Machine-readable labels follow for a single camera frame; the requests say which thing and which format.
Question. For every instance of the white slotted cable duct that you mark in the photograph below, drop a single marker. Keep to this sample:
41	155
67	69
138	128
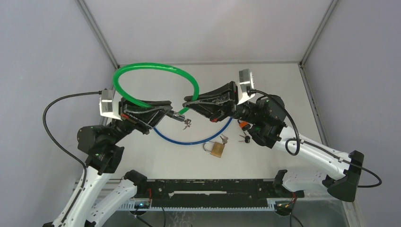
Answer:
202	206

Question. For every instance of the orange black key fob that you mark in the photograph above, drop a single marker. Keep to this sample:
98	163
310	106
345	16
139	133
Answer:
244	125

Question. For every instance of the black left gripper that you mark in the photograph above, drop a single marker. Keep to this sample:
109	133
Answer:
144	117

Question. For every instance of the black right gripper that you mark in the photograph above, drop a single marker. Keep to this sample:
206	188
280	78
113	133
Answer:
219	105

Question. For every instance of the large brass padlock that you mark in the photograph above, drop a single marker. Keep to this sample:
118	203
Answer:
214	148

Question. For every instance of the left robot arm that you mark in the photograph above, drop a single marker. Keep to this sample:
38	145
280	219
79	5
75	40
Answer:
100	143

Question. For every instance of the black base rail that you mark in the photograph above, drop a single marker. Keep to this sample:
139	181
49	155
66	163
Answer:
194	191

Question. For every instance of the green cable lock keys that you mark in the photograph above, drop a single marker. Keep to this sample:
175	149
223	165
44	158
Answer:
187	123

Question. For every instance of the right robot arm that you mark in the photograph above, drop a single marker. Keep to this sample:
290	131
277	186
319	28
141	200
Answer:
338	173

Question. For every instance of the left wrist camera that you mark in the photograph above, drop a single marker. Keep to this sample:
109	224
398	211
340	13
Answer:
107	106

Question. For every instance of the large padlock silver keys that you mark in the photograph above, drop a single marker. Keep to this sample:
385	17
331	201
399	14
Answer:
224	139

